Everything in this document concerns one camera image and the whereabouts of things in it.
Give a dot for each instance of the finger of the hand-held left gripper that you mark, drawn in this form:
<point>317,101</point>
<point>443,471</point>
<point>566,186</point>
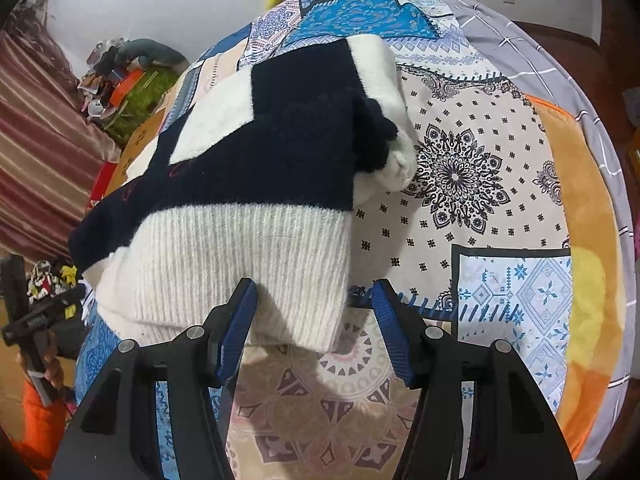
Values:
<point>12,287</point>

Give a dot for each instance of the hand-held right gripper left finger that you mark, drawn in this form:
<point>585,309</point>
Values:
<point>235,330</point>

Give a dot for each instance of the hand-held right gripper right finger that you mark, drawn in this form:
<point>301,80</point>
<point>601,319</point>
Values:
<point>395,330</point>

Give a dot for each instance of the black and white striped sweater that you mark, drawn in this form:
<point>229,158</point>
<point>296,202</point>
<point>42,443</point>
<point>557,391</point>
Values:
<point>280,135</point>

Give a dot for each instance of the person's left forearm orange sleeve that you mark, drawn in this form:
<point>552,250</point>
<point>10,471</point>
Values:
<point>40,425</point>

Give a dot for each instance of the person's left hand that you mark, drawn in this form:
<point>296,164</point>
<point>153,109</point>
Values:
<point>52,372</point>

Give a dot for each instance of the colourful patterned cloth pile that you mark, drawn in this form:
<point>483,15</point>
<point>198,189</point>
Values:
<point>45,280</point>

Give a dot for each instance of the red box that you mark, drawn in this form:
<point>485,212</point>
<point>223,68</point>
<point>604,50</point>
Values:
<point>102,185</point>

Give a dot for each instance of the striped brown curtain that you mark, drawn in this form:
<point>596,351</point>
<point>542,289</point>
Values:
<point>45,135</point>

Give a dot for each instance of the blue patterned patchwork bedsheet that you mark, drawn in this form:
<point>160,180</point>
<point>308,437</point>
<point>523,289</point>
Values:
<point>475,170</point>

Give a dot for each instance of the orange fleece blanket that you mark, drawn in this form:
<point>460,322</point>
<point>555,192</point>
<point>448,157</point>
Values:
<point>590,210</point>

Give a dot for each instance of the orange box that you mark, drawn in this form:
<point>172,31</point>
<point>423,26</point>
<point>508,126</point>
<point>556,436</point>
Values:
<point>125,87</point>

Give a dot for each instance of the heap of small clutter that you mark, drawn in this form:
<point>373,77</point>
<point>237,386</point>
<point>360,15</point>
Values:
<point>100,75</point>

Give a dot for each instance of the green fabric basket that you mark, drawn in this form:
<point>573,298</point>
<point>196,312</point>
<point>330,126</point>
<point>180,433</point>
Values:
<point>150,90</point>

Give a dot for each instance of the grey plush toy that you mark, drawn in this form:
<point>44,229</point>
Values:
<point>150,50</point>

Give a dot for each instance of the grey plaid bed sheet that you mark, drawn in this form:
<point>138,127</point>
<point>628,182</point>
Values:
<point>540,60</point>

